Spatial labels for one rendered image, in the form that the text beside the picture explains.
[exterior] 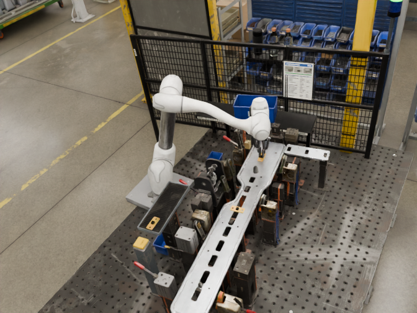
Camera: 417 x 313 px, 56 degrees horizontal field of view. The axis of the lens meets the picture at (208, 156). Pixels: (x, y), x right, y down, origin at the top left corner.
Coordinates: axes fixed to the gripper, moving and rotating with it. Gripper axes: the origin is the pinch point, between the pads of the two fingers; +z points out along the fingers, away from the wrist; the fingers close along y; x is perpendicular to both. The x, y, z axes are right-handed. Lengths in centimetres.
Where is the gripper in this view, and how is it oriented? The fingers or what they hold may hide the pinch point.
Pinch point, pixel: (261, 152)
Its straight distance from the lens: 260.3
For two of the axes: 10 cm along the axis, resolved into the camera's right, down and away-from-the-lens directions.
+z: 1.2, 7.6, 6.4
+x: 4.0, -6.3, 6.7
